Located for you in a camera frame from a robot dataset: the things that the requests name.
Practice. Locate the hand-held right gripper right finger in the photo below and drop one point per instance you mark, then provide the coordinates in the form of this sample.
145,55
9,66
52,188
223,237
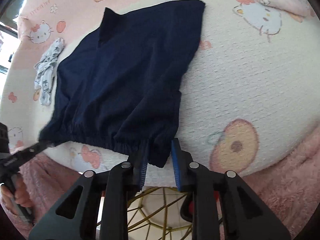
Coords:
175,165

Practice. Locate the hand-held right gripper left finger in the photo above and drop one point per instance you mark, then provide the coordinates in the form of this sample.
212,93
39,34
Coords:
143,175

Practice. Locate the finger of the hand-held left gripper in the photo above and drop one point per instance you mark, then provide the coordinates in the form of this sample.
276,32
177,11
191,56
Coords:
27,152

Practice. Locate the navy shorts with white stripes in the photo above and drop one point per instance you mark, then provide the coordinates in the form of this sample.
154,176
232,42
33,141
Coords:
125,80

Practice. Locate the person's left hand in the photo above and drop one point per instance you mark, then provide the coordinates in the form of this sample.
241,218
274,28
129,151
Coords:
22,195

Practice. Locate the light grey printed garment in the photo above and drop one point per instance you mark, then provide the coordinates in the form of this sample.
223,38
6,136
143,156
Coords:
46,80

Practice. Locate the pink and white printed blanket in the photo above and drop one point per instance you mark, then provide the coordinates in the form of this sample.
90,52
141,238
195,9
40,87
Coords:
237,92

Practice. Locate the glass window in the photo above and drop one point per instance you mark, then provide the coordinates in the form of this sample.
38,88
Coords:
7,42

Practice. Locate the pink fluffy robe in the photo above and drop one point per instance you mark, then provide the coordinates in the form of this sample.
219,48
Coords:
287,185

